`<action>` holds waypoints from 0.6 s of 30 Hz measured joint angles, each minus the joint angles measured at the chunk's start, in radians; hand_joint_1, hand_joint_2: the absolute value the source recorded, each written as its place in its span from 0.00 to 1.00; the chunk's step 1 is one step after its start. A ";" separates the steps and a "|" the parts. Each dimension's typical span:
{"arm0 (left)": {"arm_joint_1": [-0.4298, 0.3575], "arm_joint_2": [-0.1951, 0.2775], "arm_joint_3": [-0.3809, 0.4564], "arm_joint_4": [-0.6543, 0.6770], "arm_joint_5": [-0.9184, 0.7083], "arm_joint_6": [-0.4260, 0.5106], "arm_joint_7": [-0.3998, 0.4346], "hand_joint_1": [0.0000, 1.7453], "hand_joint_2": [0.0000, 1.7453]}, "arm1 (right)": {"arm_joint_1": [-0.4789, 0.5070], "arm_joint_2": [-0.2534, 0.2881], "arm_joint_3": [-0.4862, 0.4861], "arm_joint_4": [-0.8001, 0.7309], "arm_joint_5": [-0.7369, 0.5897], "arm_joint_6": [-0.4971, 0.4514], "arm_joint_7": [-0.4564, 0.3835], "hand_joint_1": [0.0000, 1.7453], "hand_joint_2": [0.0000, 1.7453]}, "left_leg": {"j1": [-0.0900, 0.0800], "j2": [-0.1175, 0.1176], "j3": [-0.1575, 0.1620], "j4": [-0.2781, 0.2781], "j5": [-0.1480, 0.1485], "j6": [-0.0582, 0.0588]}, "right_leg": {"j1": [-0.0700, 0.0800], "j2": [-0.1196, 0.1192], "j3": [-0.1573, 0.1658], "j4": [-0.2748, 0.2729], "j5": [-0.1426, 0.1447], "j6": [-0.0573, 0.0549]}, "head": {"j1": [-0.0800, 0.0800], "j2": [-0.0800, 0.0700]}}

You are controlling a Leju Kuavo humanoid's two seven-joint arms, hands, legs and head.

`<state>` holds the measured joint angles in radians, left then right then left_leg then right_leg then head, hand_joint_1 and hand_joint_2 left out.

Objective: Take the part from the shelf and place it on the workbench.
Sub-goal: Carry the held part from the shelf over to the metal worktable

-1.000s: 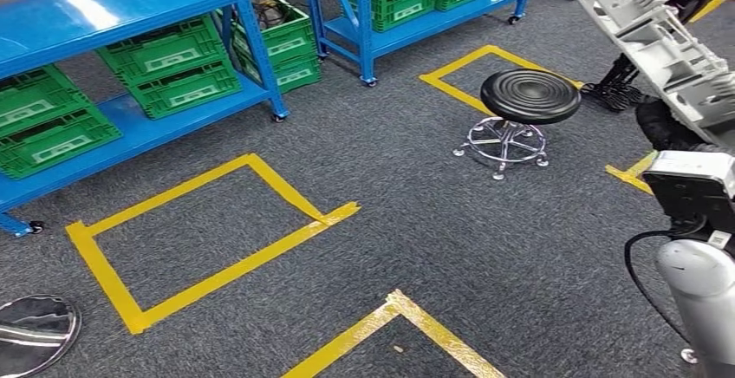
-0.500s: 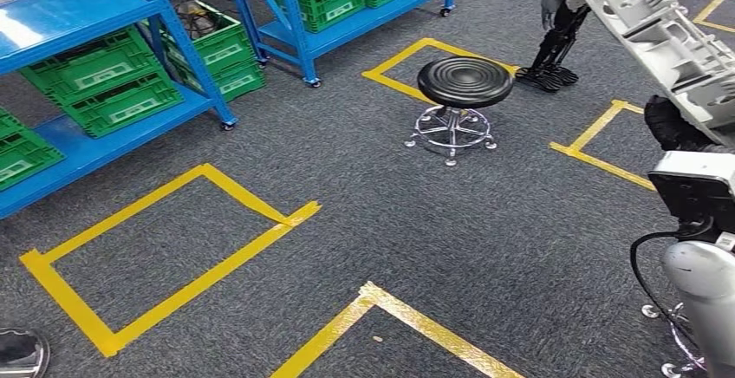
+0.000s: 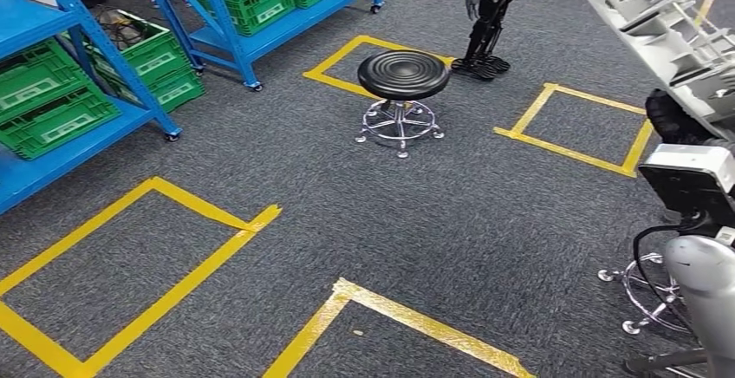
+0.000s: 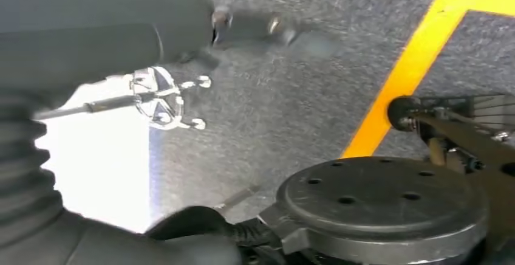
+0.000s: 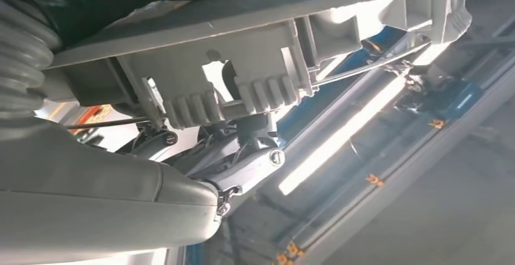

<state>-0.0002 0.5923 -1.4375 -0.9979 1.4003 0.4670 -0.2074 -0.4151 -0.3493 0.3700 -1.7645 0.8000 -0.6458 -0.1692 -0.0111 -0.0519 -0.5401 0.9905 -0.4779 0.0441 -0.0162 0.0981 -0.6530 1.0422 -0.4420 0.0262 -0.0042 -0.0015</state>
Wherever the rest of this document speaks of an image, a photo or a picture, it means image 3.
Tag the black bystander humanoid robot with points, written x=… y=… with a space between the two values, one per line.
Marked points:
x=488 y=36

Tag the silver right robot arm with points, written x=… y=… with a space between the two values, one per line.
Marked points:
x=706 y=295

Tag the grey plastic wheel hubcap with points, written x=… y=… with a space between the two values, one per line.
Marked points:
x=660 y=31

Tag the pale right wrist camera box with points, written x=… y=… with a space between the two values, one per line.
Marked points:
x=689 y=163

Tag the blue metal shelf rack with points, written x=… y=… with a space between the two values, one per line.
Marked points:
x=275 y=42
x=29 y=22

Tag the black stool with chrome base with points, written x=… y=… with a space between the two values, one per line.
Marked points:
x=630 y=327
x=402 y=74

